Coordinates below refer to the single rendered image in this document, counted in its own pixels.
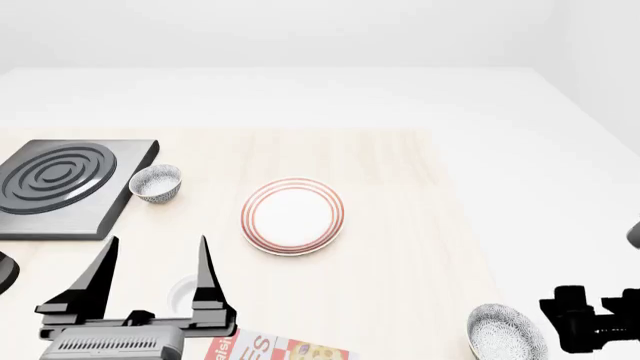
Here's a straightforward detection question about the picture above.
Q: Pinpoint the white ramekin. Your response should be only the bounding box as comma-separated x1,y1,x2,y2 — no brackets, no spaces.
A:
166,273,202,317

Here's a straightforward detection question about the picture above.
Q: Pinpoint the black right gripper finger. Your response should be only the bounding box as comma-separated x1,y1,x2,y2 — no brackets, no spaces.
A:
538,285,600,321
600,287,640,318

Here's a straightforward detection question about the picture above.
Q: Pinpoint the small patterned black bowl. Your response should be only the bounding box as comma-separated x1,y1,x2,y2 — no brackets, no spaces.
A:
128,162,184,206

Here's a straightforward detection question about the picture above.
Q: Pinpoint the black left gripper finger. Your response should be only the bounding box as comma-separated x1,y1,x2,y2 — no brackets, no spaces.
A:
34,234,122,326
191,234,238,321

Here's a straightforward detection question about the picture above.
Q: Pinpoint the cookies box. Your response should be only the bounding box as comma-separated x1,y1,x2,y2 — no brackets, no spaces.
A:
203,327,362,360

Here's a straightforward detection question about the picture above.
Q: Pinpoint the grey vented wrist camera box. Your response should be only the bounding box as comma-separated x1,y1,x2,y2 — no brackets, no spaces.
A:
38,324,187,360

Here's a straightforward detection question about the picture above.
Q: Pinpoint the black flat stove burner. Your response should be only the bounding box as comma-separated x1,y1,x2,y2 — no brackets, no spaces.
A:
0,138,161,242

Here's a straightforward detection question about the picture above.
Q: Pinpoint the white plate with red rings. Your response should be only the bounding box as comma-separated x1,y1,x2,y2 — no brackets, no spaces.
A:
239,176,346,258

